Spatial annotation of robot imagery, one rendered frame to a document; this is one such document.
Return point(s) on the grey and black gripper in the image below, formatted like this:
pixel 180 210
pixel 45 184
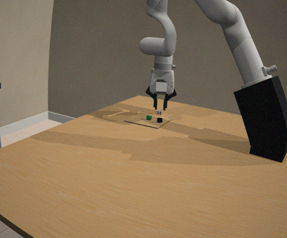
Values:
pixel 166 75

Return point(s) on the brown mat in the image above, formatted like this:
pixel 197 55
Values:
pixel 140 119

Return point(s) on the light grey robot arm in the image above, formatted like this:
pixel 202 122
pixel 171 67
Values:
pixel 235 31

